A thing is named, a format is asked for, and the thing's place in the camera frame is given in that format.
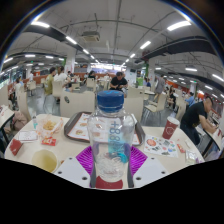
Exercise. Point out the red sauce packet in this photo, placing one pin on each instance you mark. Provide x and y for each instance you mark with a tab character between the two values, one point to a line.
181	148
49	141

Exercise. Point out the person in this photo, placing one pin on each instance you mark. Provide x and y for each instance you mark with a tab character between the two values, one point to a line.
193	115
118	81
171	95
49	83
160	85
60	77
190	99
17	87

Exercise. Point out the red paper cup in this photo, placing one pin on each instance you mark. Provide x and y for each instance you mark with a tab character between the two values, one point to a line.
170	128

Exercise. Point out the clear blue-capped water bottle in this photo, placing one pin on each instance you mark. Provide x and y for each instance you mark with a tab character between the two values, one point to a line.
110	133

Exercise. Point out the small teal bottle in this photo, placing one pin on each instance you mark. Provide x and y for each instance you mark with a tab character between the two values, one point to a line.
34	123

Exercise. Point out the beige chair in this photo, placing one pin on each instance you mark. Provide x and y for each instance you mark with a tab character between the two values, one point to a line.
133	106
76	103

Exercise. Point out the neighbouring cream table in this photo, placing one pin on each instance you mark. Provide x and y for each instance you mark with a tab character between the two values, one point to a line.
6	116

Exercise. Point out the white printed card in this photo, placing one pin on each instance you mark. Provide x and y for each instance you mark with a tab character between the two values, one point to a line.
27	136

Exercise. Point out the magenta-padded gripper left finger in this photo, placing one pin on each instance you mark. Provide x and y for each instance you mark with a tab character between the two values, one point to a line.
83	160

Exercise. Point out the ceiling air conditioning unit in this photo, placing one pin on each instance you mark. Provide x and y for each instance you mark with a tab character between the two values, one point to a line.
90	36

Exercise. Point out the colourful printed leaflet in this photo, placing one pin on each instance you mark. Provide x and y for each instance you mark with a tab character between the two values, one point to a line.
160	146

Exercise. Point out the ceiling lights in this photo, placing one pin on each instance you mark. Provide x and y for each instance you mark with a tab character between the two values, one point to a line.
178	25

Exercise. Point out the clear plastic packet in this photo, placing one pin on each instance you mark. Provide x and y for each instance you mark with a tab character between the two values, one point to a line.
191	156

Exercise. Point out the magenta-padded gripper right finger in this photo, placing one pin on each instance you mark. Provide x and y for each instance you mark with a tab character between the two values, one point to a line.
140	161

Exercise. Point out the clear plastic food bag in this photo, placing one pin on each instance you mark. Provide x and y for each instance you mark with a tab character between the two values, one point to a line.
48	126

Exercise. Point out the pink backpack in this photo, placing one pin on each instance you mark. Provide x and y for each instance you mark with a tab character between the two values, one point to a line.
19	120

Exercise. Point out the brown tray with paper liner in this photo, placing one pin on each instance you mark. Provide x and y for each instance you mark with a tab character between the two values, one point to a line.
78	128

